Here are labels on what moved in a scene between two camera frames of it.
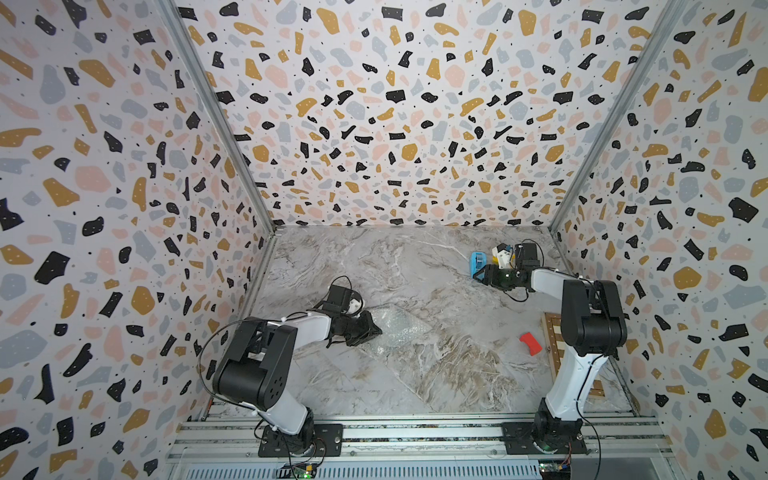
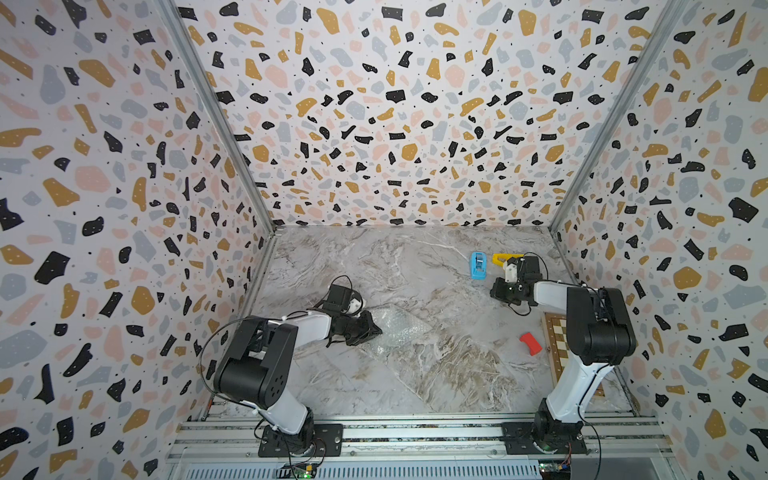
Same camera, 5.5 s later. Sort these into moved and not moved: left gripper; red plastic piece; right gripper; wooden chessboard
Moved: right gripper
Not moved: wooden chessboard; left gripper; red plastic piece
